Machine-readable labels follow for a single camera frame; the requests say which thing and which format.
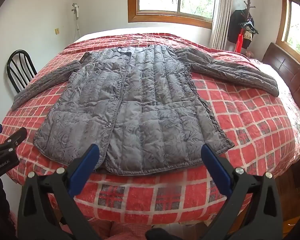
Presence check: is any red hanging item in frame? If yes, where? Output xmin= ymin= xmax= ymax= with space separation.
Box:
xmin=235 ymin=29 xmax=243 ymax=53

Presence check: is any white wall-mounted device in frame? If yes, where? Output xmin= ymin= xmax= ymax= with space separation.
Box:
xmin=71 ymin=3 xmax=81 ymax=39

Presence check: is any wooden coat rack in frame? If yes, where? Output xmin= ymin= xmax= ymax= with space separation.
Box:
xmin=241 ymin=0 xmax=259 ymax=34

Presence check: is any red plaid blanket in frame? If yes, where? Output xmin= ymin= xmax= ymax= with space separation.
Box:
xmin=0 ymin=33 xmax=300 ymax=227

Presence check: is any white bed sheet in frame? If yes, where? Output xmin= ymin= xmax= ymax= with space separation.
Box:
xmin=74 ymin=29 xmax=170 ymax=44

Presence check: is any black hanging garment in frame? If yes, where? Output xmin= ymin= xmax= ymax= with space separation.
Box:
xmin=227 ymin=9 xmax=253 ymax=49

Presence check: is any grey quilted jacket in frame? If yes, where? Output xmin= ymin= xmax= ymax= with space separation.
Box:
xmin=10 ymin=44 xmax=280 ymax=176

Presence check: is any white curtain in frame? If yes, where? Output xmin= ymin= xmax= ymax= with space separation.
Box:
xmin=210 ymin=0 xmax=233 ymax=50

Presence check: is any wooden framed window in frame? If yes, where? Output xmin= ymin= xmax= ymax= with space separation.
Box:
xmin=275 ymin=0 xmax=300 ymax=60
xmin=127 ymin=0 xmax=219 ymax=30

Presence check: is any black metal chair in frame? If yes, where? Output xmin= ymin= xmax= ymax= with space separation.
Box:
xmin=7 ymin=49 xmax=38 ymax=93

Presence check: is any dark wooden headboard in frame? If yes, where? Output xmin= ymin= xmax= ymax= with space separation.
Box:
xmin=262 ymin=42 xmax=300 ymax=120

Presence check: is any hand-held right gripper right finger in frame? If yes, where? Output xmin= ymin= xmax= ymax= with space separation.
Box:
xmin=201 ymin=144 xmax=283 ymax=240

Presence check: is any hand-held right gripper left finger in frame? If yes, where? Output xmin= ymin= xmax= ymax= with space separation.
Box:
xmin=17 ymin=144 xmax=102 ymax=240

